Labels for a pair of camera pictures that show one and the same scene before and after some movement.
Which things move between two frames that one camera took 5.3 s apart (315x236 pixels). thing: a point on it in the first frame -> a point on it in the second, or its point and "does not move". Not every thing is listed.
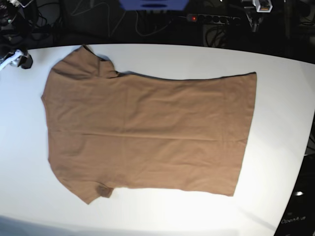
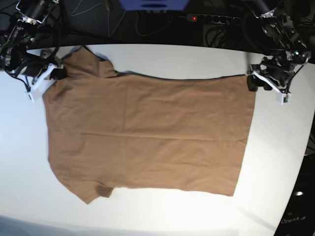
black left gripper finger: [25, 62] -> [58, 73]
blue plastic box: [154, 5] does not move
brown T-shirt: [107, 130] does not move
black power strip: [214, 18] does not move
